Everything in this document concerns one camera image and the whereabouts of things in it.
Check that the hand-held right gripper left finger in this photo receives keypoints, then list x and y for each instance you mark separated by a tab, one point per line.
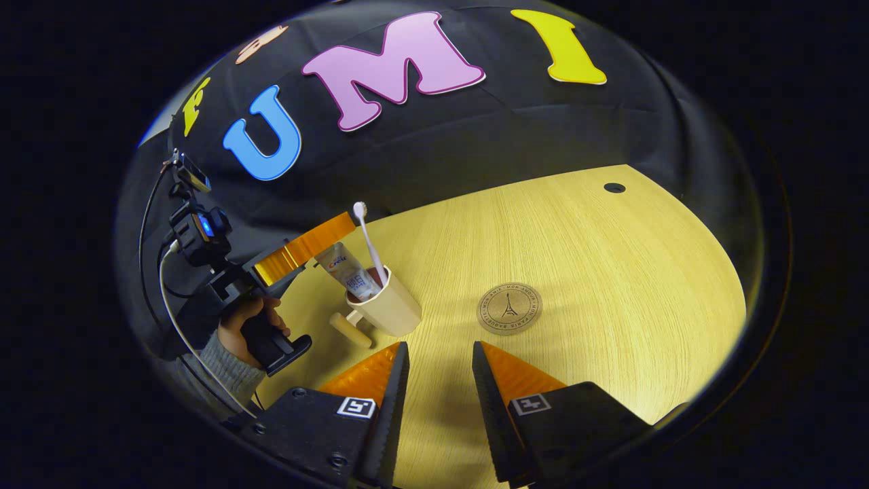
392	414

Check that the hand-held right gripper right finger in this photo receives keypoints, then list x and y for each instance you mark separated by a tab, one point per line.
495	421

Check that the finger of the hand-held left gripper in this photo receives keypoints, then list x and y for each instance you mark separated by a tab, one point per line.
305	248

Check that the white toothpaste tube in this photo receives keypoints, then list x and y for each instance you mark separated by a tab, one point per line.
343	265

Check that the white toothbrush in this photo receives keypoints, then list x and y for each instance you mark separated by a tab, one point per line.
370	244

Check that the beige cup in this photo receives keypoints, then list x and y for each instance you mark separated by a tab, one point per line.
394	309

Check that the round brown coaster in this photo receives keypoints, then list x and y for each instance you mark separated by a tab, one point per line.
509	309

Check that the wooden desktop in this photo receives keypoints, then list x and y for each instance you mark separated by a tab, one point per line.
611	272

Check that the black backdrop cloth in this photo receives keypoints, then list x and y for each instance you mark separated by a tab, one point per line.
509	129

